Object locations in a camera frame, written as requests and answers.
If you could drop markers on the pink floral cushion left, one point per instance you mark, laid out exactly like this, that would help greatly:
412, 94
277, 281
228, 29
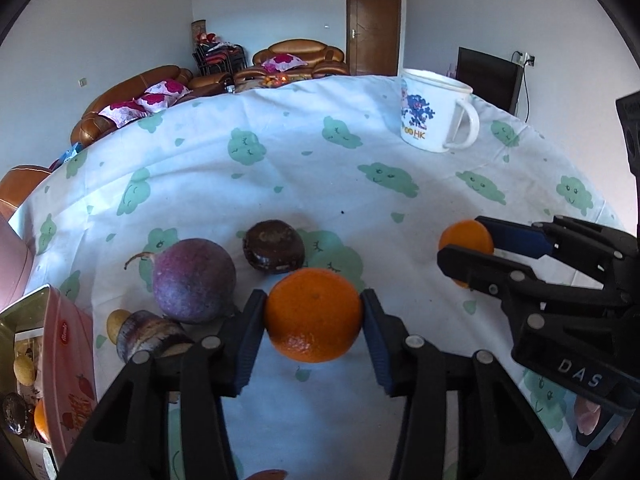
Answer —
122, 113

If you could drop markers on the pink floral armchair cushion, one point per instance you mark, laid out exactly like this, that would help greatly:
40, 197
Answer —
282, 62

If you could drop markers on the pink floral cushion right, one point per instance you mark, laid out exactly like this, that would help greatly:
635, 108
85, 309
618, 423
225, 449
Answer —
162, 95

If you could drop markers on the stacked dark chairs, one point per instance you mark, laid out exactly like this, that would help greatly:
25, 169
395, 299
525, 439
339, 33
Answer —
214, 56

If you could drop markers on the pink cookie tin box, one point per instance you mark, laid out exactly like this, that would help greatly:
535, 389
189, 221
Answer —
48, 328

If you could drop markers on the dark passion fruit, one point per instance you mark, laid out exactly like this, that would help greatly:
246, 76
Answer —
273, 246
17, 415

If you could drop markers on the pink electric kettle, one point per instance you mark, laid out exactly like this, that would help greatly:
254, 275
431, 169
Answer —
15, 265

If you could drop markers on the brown leather armchair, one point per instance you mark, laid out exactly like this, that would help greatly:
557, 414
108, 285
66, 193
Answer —
323, 60

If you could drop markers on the white green cloud tablecloth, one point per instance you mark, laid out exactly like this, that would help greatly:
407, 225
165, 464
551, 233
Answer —
327, 157

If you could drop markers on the person's right hand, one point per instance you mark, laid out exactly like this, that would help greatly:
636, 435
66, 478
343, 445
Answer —
587, 417

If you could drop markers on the small yellow-brown fruit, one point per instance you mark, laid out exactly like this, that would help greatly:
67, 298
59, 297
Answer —
24, 370

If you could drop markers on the orange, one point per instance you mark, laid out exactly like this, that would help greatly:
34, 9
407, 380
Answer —
40, 421
469, 234

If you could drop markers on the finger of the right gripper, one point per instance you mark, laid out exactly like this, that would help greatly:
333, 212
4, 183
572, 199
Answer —
504, 278
580, 244

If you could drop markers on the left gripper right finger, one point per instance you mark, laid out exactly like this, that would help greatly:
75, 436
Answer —
499, 435

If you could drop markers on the brown wooden door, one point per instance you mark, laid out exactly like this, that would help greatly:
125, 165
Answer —
373, 36

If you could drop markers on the purple round radish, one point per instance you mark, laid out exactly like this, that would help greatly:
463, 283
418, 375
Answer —
193, 281

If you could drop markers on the white mug blue print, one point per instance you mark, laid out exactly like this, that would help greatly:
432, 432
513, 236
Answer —
436, 112

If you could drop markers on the brown leather chair back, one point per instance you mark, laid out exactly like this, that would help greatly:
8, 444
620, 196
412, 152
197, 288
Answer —
17, 184

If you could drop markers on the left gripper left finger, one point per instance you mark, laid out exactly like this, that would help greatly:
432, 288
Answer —
126, 436

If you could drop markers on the orange front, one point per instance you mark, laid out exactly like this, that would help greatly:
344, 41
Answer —
40, 421

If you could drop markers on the cut taro piece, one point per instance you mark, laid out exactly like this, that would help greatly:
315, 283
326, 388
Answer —
146, 331

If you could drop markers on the orange tangerine top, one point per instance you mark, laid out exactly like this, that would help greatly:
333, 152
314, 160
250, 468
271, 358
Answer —
313, 316

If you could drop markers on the blue clothes pile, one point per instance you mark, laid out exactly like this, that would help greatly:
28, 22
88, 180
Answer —
71, 152

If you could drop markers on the coffee table with fruit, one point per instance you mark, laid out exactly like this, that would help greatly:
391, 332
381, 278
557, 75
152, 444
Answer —
270, 82

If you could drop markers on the black television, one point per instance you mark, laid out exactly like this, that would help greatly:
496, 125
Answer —
495, 80

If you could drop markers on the long brown leather sofa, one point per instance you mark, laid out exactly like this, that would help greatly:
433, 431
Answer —
93, 126

